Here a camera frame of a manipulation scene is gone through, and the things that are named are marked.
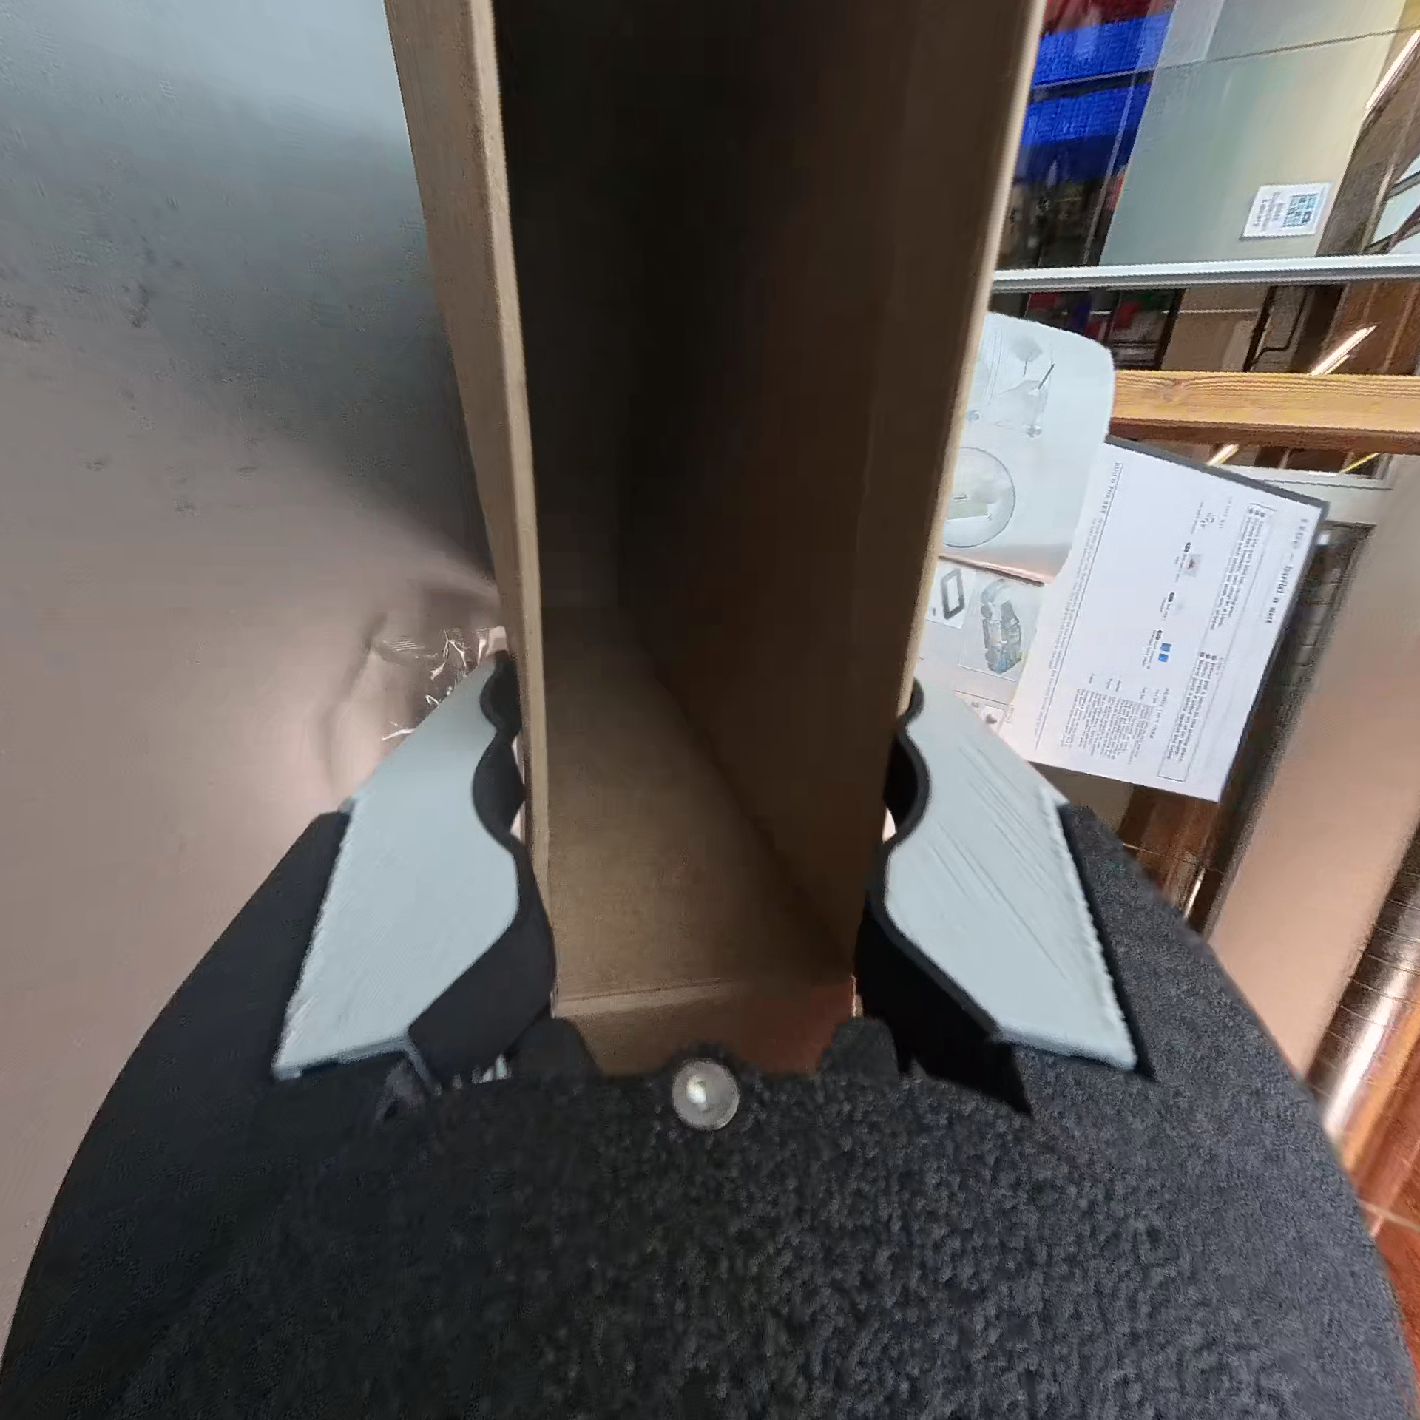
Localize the wooden rail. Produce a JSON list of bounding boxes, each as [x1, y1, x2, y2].
[[1108, 368, 1420, 456]]

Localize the white printed instruction sheet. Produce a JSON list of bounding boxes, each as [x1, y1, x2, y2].
[[1003, 438, 1331, 803]]

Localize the clear plastic wrap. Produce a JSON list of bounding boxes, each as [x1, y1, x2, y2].
[[371, 620, 500, 745]]

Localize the blue storage crates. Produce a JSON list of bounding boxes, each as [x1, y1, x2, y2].
[[1020, 17, 1154, 267]]

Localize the black cardboard box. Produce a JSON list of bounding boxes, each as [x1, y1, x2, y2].
[[381, 0, 1044, 1077]]

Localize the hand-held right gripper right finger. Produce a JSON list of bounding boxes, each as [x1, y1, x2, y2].
[[853, 680, 1154, 1111]]

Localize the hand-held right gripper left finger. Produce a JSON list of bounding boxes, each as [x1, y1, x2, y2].
[[271, 654, 555, 1085]]

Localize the grey desk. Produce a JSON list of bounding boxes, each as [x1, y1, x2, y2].
[[0, 0, 500, 1278]]

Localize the white paper sign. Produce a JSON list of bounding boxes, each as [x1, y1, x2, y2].
[[1242, 183, 1330, 240]]

